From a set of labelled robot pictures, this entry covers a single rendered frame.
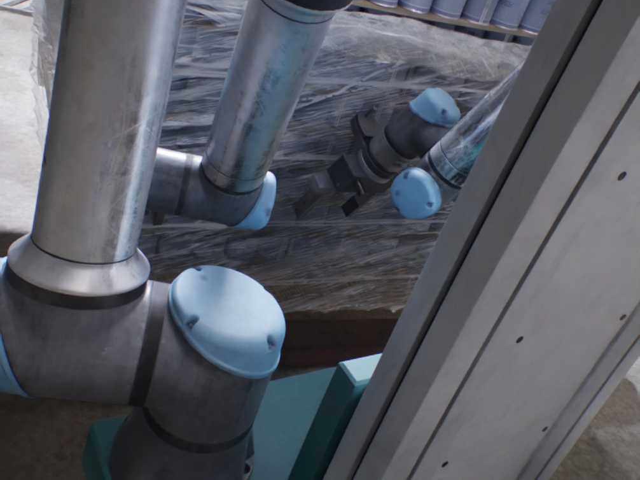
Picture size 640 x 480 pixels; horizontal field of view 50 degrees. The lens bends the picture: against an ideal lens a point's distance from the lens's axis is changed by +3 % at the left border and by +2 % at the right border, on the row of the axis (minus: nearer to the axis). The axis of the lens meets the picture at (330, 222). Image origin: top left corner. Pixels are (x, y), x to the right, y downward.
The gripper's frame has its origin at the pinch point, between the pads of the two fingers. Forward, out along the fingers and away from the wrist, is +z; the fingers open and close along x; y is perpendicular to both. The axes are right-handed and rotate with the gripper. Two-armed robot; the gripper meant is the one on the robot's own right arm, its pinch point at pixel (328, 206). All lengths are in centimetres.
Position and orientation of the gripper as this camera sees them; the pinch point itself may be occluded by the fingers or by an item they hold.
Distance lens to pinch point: 127.8
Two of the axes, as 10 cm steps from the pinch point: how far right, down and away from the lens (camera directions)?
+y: 3.9, 8.5, -3.5
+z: -6.1, 5.3, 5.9
